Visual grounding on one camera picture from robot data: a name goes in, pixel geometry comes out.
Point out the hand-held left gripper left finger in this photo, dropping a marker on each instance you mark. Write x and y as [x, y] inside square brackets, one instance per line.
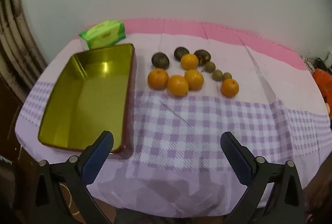
[97, 159]

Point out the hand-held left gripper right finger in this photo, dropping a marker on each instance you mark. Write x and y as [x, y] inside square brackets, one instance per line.
[237, 159]

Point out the gold rectangular tin box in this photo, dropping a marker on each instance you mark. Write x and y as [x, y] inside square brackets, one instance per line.
[85, 99]

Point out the orange mandarin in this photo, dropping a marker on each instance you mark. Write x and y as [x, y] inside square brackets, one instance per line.
[189, 61]
[229, 87]
[157, 79]
[177, 85]
[194, 80]

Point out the small brown longan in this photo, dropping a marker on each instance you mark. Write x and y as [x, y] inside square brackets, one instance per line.
[227, 76]
[217, 75]
[209, 67]

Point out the dark passion fruit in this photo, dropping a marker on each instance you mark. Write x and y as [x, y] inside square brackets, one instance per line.
[180, 52]
[160, 60]
[203, 56]

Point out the brown wooden door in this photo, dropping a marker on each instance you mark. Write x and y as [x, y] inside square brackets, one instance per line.
[7, 102]

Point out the orange plastic bag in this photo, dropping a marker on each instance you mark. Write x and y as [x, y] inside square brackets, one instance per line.
[323, 83]

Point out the green tissue pack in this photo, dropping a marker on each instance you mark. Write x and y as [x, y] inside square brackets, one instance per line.
[103, 35]

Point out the dark tangled clutter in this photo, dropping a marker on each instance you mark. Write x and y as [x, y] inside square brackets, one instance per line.
[317, 61]

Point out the beige patterned curtain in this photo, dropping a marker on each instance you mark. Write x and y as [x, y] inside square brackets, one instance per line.
[18, 39]

